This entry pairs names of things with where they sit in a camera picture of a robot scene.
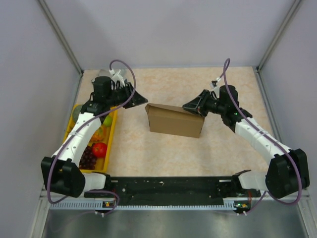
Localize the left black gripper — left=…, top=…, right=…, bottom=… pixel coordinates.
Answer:
left=106, top=82, right=148, bottom=109

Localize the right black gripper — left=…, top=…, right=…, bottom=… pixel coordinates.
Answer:
left=183, top=90, right=226, bottom=118

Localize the brown cardboard box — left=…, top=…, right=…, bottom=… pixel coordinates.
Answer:
left=145, top=103, right=205, bottom=138

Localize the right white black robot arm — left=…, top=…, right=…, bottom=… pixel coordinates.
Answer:
left=182, top=85, right=310, bottom=199

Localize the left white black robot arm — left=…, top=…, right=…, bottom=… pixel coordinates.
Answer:
left=41, top=76, right=148, bottom=198

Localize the blue razor package box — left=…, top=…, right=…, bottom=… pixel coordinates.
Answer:
left=98, top=69, right=111, bottom=77

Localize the green apple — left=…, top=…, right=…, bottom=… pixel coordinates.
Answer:
left=103, top=115, right=113, bottom=127

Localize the orange toy pineapple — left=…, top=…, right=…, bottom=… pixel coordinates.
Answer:
left=90, top=125, right=109, bottom=143

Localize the green cantaloupe melon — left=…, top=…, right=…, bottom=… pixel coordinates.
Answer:
left=72, top=104, right=82, bottom=123

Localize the red tomato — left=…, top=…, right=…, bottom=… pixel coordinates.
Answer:
left=92, top=142, right=107, bottom=158

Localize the yellow plastic tray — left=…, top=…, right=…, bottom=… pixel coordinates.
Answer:
left=63, top=104, right=118, bottom=174

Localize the purple grape bunch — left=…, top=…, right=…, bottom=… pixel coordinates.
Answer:
left=79, top=146, right=97, bottom=170

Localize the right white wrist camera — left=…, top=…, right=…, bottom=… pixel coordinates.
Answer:
left=210, top=77, right=221, bottom=97

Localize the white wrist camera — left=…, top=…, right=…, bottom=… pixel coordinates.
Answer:
left=210, top=77, right=221, bottom=97
left=109, top=69, right=127, bottom=89

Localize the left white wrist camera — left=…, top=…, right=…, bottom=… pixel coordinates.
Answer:
left=109, top=69, right=127, bottom=89

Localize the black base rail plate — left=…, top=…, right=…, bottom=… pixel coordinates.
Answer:
left=84, top=176, right=263, bottom=205

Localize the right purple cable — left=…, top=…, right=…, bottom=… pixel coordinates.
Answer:
left=222, top=58, right=304, bottom=215

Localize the left aluminium frame post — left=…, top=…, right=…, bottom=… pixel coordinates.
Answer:
left=36, top=0, right=84, bottom=75

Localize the aluminium frame post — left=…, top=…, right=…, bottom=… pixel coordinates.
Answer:
left=36, top=0, right=84, bottom=75
left=256, top=0, right=304, bottom=72

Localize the white slotted cable duct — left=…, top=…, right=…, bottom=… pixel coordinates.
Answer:
left=50, top=199, right=250, bottom=211

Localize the right aluminium frame post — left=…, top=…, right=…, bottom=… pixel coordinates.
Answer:
left=256, top=0, right=304, bottom=72

